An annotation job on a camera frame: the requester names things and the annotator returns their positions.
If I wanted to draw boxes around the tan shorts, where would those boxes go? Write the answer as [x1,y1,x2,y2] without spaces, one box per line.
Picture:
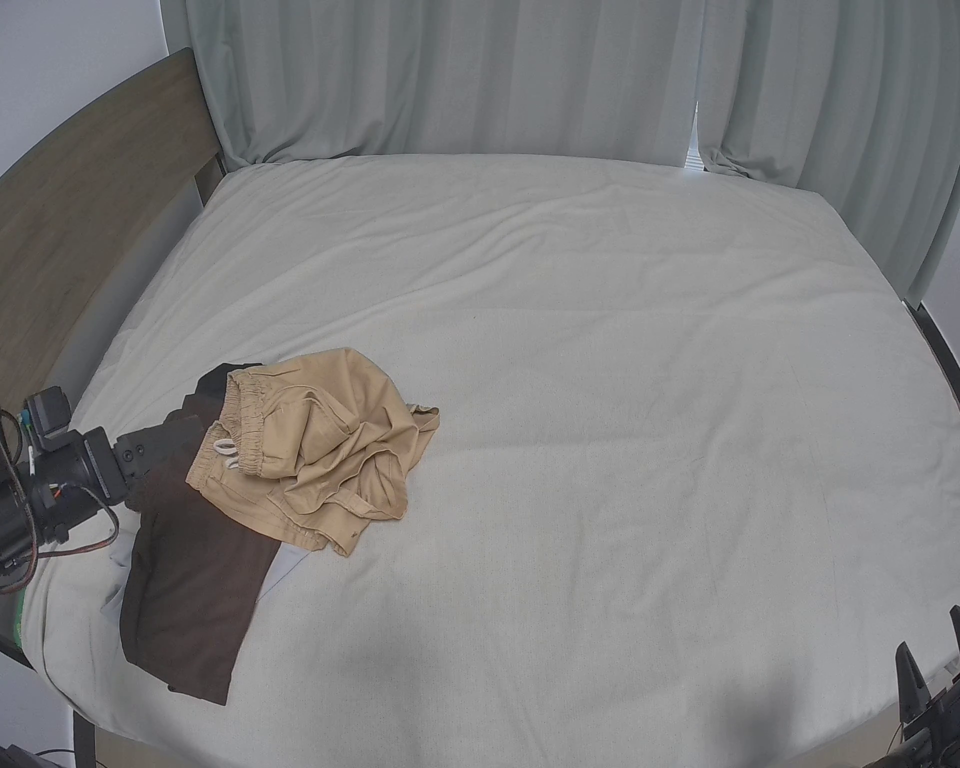
[185,347,441,558]

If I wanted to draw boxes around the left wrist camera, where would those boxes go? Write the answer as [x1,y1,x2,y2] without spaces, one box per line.
[21,386,95,459]

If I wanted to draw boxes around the pale grey garment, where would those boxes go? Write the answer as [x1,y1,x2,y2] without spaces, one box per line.
[101,525,312,624]

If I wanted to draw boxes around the black garment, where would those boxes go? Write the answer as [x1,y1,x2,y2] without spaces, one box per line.
[196,362,264,402]

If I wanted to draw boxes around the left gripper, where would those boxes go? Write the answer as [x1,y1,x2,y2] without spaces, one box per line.
[33,416,205,537]

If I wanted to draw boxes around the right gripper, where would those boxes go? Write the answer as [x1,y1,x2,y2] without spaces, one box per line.
[894,603,960,751]

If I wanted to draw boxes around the grey-green curtain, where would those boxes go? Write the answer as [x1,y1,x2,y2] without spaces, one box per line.
[697,0,960,305]
[182,0,702,172]

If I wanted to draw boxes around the brown garment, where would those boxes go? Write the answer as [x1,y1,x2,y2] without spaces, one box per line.
[120,391,282,706]

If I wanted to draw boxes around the bed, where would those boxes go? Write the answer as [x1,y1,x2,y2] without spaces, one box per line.
[0,46,960,768]

